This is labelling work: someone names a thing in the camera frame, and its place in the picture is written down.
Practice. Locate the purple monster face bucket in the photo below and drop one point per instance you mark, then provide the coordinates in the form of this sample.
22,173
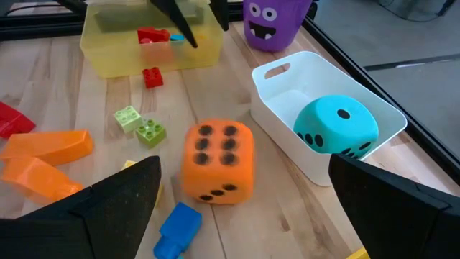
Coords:
287,21

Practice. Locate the lime green toy block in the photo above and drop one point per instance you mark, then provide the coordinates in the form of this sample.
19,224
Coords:
151,134

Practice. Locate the large red toy block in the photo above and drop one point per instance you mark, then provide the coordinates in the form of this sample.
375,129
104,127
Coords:
12,120

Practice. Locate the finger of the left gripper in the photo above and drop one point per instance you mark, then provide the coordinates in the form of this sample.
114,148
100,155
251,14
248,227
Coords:
172,14
221,12

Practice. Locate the yellow translucent container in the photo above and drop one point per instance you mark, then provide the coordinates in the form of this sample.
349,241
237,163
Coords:
108,54

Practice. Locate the long orange toy block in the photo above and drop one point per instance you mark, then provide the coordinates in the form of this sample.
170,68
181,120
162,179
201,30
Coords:
54,147

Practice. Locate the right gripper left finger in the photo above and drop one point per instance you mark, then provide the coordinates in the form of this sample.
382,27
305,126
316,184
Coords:
90,223

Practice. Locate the pale green toy block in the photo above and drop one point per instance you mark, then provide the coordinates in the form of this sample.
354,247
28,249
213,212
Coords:
127,119

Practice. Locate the small red toy block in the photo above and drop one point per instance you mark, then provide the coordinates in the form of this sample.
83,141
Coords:
152,36
152,77

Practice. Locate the orange foam dice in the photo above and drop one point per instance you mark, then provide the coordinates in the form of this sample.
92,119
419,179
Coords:
217,169

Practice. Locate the yellow toy block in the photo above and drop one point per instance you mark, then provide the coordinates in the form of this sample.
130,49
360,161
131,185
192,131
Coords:
159,196
128,164

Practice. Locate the short orange toy block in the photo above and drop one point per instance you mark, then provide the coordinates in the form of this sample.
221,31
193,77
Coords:
32,180

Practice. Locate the teal toy block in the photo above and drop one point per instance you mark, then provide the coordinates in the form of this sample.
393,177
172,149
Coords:
177,37

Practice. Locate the blue toy block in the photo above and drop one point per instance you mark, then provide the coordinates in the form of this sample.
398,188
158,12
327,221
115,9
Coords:
178,230

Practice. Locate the yellow plastic basket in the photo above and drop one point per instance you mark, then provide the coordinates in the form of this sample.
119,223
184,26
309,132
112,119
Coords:
359,254

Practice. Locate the white plastic bin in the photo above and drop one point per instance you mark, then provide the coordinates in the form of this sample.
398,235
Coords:
309,75

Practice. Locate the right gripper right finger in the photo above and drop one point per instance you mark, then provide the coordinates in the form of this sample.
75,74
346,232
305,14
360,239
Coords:
402,216

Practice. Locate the teal foam dice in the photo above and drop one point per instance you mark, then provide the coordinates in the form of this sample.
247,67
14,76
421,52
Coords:
334,126

